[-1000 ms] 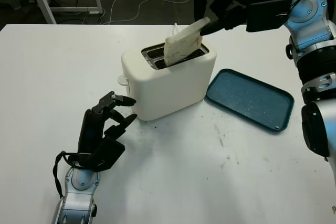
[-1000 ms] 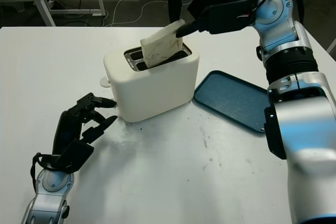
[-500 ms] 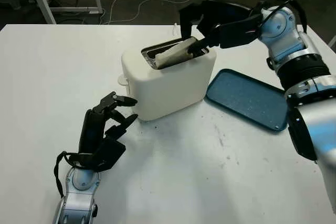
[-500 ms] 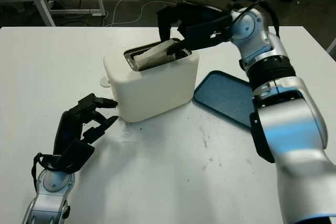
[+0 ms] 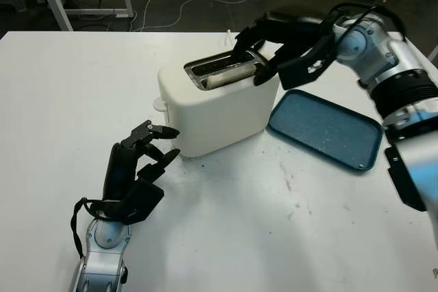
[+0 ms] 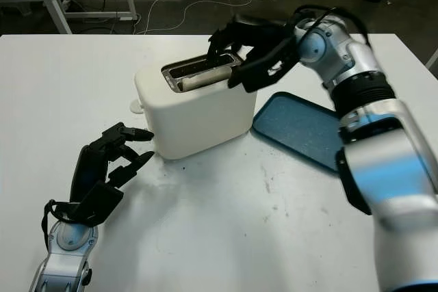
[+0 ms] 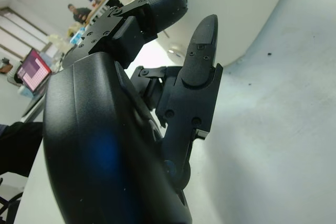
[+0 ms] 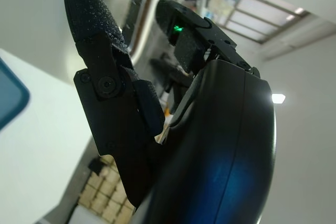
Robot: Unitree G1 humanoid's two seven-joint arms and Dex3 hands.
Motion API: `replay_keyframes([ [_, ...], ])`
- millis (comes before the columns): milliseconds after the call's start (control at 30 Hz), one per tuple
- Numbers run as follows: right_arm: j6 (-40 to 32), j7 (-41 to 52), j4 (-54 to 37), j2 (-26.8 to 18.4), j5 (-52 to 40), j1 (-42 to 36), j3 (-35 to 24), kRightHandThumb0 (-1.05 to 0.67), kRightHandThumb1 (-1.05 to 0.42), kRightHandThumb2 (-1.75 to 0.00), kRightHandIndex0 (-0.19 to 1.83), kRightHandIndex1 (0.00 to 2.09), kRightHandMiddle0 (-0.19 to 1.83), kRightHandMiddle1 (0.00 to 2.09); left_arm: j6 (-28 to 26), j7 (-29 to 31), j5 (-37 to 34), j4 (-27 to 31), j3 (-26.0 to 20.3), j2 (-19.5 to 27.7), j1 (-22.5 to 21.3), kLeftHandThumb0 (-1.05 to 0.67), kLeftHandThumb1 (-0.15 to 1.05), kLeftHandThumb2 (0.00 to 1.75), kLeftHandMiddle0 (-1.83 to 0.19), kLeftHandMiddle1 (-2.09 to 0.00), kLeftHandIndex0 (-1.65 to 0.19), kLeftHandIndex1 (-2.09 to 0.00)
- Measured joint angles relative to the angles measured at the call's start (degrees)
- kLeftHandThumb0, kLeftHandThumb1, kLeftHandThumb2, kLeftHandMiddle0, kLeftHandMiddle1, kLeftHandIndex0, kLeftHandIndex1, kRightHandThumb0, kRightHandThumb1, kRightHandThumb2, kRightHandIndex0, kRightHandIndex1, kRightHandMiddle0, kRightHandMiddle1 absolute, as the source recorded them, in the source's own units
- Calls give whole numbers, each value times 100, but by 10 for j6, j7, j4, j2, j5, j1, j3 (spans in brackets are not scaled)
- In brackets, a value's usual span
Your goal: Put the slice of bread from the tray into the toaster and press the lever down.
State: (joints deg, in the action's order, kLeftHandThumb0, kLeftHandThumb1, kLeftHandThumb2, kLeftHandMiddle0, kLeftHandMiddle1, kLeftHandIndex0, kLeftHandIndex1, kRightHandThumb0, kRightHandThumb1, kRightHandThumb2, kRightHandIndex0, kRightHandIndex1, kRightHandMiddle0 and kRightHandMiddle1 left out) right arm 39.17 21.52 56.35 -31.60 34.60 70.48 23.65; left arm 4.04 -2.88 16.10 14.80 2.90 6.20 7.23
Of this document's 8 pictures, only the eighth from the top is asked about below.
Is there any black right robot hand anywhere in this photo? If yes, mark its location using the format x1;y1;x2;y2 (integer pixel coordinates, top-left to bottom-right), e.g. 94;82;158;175
64;0;278;224

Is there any blue plastic tray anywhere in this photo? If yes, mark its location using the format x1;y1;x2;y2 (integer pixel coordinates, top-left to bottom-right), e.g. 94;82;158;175
0;56;31;131

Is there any wooden crate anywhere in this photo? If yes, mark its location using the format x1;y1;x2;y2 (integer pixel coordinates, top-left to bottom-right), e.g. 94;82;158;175
77;153;139;221

